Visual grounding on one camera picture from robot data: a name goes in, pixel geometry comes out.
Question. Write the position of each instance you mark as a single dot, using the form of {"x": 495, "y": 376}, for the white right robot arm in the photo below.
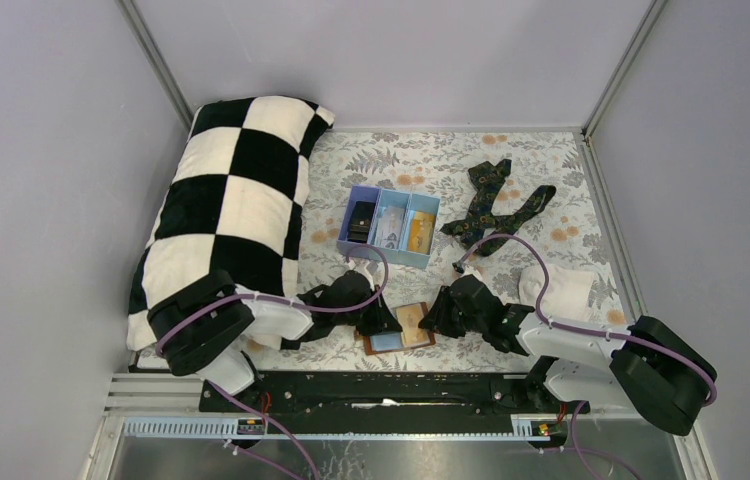
{"x": 645, "y": 367}

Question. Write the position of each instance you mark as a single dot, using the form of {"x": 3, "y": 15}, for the pale grey credit card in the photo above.
{"x": 390, "y": 224}

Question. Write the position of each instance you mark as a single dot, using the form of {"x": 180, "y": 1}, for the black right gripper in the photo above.
{"x": 436, "y": 317}

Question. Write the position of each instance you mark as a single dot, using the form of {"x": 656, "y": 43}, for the white crumpled cloth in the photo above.
{"x": 567, "y": 295}

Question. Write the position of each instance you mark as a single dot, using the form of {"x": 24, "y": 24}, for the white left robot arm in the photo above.
{"x": 196, "y": 328}

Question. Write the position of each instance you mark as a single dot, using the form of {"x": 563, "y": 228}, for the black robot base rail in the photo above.
{"x": 382, "y": 403}

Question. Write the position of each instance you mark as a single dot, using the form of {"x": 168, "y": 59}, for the floral patterned table mat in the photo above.
{"x": 566, "y": 234}

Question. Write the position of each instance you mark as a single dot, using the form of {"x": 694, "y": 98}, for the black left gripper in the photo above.
{"x": 382, "y": 321}

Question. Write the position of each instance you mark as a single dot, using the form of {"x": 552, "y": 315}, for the light blue card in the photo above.
{"x": 386, "y": 342}

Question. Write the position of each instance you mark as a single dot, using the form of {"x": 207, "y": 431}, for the brown leather card holder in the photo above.
{"x": 369, "y": 352}

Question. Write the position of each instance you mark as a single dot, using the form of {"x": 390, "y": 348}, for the black and white checkered pillow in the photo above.
{"x": 235, "y": 204}

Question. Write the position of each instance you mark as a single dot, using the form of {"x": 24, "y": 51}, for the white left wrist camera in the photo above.
{"x": 365, "y": 268}

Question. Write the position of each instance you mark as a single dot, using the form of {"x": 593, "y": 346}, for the black item in box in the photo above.
{"x": 360, "y": 222}

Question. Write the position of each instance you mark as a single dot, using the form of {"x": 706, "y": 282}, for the blue three-compartment organizer box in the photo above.
{"x": 383, "y": 197}

